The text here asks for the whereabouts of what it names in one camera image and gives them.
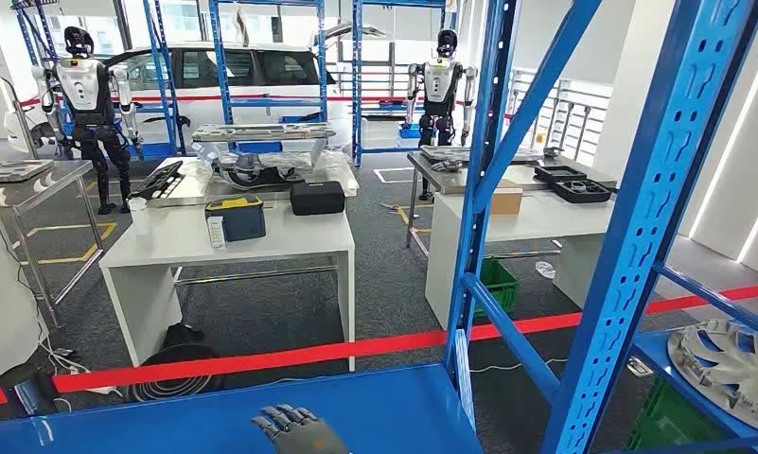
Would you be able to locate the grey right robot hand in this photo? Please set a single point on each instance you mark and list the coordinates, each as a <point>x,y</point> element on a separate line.
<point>303,435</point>

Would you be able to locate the plastic-wrapped black part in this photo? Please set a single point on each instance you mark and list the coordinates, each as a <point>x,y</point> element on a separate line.
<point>253,172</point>

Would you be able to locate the long silver metal part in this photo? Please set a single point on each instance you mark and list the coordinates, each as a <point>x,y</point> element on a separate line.
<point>262,131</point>

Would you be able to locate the flat silver metal part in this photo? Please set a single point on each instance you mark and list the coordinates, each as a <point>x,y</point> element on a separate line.
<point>447,153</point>

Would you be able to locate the round silver metal part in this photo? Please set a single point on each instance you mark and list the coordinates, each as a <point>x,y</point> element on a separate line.
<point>698,363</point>

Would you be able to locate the red barrier belt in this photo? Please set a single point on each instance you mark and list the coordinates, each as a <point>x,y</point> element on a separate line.
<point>228,365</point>
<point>197,98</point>

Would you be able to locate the white table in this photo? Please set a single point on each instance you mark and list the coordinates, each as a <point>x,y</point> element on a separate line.
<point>291,235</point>
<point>541,216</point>

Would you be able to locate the blue and yellow tool case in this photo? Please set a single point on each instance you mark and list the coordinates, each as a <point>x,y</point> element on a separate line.
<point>244,222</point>

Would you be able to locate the white label card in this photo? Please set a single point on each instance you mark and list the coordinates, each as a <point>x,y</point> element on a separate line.
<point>215,232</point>

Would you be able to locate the black carrying case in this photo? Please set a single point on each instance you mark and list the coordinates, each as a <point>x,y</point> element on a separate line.
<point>317,199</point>

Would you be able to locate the green plastic crate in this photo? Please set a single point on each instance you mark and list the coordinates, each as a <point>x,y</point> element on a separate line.
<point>501,291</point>
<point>661,420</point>

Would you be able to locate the stainless steel table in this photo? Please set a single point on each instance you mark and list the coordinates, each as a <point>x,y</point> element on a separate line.
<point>190,188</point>
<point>40,188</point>
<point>444,182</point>

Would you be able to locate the white cylindrical cup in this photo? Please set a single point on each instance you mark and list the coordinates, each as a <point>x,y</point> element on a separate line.
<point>139,216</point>

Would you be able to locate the black foam tray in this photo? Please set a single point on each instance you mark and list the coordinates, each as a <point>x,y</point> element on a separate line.
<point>159,180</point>

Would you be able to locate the white plastic bag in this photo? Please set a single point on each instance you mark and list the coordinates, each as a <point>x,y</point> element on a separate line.
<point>546,269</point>

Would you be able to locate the cardboard box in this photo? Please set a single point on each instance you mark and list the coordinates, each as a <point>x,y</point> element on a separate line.
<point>507,202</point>

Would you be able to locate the blue plastic bin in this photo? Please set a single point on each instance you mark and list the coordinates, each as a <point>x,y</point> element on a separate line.
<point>408,133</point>

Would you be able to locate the white cabinet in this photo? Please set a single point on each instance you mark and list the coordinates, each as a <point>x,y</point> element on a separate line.
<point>2,301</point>

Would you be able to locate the black parts tray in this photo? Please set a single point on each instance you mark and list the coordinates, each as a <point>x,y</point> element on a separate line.
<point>563,193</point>
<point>541,177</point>

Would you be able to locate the white car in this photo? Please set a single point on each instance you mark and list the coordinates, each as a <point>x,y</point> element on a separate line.
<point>197,72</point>

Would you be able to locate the black and white humanoid robot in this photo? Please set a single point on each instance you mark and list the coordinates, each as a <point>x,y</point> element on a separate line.
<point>87,88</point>
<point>440,81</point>

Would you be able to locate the flat silver metal tray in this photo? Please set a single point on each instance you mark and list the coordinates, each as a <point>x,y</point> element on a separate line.
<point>12,170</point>

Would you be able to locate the white metal railing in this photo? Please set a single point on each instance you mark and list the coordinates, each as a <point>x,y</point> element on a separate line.
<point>560,119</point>

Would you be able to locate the black stanchion post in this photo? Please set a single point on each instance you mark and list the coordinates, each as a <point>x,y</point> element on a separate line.
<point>21,385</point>

